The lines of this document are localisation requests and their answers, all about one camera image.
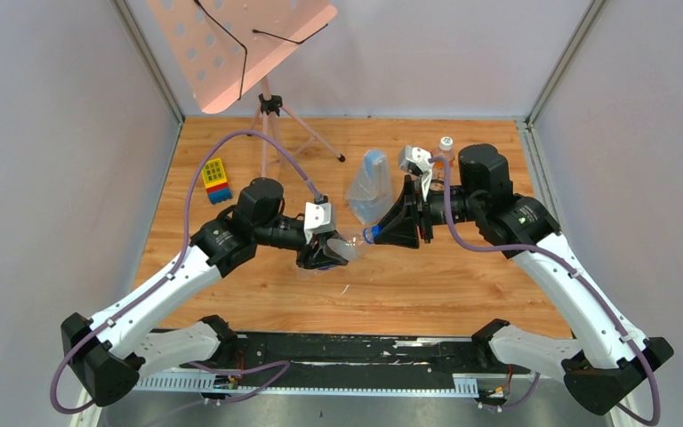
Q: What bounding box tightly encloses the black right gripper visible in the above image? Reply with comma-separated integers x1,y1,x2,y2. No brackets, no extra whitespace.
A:
374,175,483,248

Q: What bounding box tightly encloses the clear Pepsi bottle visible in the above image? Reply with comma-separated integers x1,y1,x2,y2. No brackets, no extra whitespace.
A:
329,230,370,267

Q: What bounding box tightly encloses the white bottle cap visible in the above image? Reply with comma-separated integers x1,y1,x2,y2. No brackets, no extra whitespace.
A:
439,136,454,149

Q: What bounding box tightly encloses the blue bottle cap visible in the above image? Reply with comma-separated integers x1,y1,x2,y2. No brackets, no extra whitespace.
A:
361,227,375,245

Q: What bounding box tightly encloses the orange tea bottle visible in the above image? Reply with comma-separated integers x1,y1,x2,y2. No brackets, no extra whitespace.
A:
430,143,455,191

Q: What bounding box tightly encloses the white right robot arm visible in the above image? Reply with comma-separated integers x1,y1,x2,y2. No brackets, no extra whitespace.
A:
372,144,674,425

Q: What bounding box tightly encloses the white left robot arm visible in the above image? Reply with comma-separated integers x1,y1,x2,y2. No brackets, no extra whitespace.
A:
60,178,346,407

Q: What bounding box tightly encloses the blue item in plastic bag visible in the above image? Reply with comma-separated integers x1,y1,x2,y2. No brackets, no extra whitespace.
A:
345,149,394,225

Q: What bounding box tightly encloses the yellow red blue toy block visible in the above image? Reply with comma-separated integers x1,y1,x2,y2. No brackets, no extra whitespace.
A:
201,157,233,205

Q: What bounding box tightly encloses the pink music stand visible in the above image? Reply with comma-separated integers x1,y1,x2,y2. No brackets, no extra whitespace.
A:
147,0,346,162

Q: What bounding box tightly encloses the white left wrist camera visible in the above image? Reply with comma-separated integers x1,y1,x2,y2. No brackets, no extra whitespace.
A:
303,202,336,244

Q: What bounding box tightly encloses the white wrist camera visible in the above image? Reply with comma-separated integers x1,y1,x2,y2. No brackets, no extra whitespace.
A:
303,202,336,244
398,145,433,200

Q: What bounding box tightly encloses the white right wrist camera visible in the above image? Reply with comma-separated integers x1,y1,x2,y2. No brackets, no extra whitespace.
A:
398,145,433,200

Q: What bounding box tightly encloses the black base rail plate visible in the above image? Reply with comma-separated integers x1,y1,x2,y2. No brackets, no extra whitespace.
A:
202,331,528,390

